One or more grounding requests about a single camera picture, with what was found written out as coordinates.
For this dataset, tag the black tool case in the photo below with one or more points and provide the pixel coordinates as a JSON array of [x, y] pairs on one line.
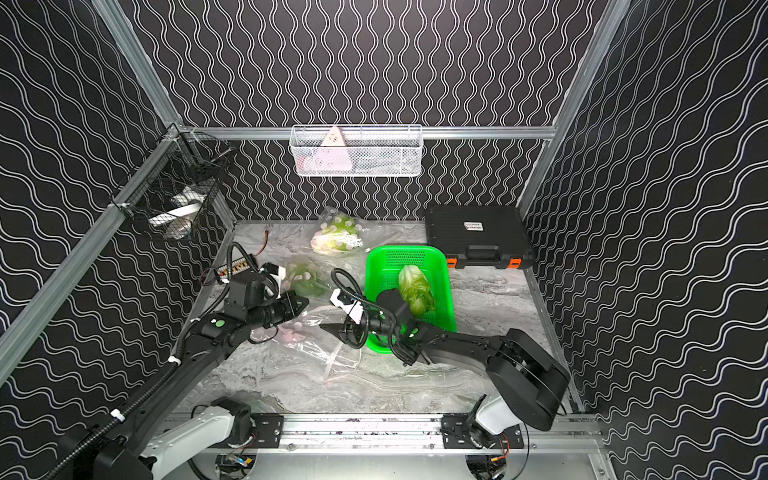
[[487, 236]]

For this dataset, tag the zip-top bag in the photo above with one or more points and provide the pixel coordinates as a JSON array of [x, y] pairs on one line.
[[323, 350]]

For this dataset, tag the bagged chinese cabbage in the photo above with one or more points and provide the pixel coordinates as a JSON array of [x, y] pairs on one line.
[[341, 234], [310, 275]]

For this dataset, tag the black wire wall basket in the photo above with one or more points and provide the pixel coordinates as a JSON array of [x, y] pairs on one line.
[[197, 160]]

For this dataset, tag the pink triangle card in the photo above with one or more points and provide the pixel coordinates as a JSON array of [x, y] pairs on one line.
[[332, 156]]

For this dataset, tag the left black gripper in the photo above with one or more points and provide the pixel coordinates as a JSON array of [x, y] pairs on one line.
[[279, 308]]

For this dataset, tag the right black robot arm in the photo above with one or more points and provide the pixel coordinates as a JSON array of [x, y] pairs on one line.
[[528, 379]]

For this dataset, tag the middle bagged chinese cabbage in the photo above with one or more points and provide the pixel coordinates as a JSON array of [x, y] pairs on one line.
[[310, 275]]

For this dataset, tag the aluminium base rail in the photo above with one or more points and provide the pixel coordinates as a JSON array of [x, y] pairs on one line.
[[408, 434]]

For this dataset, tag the green plastic basket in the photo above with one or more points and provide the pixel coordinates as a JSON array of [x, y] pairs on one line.
[[384, 263]]

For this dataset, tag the white wire wall basket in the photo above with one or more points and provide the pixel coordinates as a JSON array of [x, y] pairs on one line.
[[376, 150]]

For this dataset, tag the far bagged chinese cabbage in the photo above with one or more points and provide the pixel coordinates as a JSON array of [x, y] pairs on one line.
[[341, 234]]

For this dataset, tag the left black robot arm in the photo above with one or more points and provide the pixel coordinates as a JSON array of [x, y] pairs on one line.
[[124, 444]]

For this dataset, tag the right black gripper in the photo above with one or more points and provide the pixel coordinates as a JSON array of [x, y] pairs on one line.
[[341, 332]]

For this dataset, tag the white items in black basket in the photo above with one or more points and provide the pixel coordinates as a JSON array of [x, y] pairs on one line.
[[176, 221]]

